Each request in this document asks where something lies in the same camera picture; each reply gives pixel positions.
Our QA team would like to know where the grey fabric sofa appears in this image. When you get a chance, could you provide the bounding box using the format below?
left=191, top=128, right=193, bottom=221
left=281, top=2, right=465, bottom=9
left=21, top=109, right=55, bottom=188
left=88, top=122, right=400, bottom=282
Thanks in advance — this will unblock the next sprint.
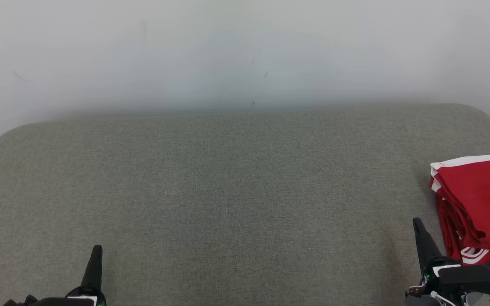
left=0, top=103, right=490, bottom=306

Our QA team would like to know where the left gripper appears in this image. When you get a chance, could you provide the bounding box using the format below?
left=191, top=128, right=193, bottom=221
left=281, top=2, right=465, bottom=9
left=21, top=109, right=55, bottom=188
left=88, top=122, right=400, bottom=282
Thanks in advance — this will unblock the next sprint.
left=28, top=244, right=107, bottom=306

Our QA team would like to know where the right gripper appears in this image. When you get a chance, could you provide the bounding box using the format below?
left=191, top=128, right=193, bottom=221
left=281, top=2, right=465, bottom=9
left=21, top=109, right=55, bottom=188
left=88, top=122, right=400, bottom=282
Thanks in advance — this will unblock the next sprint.
left=405, top=218, right=490, bottom=306

